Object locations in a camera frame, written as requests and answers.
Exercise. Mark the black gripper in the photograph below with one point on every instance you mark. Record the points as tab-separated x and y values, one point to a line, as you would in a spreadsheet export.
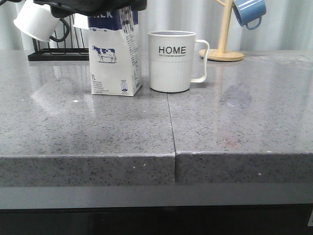
64	8

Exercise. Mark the Pascual whole milk carton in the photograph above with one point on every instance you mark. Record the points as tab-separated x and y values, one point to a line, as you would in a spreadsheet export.
114	53

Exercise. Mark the white HOME mug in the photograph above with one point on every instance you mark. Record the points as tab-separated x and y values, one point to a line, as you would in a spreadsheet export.
171	55

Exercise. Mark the wooden mug tree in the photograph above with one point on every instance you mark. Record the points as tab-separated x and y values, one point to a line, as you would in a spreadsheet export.
221	54

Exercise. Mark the blue enamel mug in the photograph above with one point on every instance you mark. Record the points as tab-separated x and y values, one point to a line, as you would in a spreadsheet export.
247	11

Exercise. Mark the white mug black handle left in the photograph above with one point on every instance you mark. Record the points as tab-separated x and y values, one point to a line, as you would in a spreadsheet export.
37	22

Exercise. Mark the white mug black handle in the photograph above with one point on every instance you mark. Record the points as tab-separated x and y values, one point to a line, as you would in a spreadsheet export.
81	21
37	22

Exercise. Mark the white mug black handle right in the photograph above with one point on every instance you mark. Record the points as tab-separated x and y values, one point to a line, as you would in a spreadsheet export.
81	21

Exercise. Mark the black wire mug rack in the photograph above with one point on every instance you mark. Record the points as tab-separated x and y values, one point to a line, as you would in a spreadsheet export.
73	48

